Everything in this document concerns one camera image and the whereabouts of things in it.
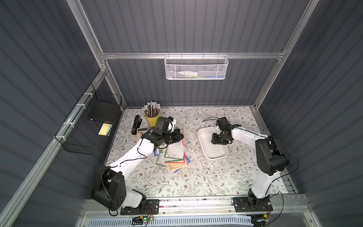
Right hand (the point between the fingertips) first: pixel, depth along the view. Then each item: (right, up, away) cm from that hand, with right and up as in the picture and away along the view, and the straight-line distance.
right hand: (214, 141), depth 96 cm
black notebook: (-72, +20, -5) cm, 75 cm away
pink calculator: (-54, +7, +8) cm, 55 cm away
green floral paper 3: (-36, -11, -5) cm, 38 cm away
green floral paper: (-27, -5, -5) cm, 28 cm away
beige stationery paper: (-28, -14, -9) cm, 33 cm away
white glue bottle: (-18, +46, -3) cm, 49 cm away
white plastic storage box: (-3, -6, -2) cm, 7 cm away
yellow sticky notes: (-63, +10, -21) cm, 67 cm away
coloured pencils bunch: (-43, +22, +1) cm, 49 cm away
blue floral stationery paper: (-40, -8, -2) cm, 41 cm away
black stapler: (-57, +12, +11) cm, 59 cm away
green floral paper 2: (-28, -11, -6) cm, 31 cm away
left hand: (-20, +5, -16) cm, 26 cm away
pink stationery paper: (-22, +1, -17) cm, 28 cm away
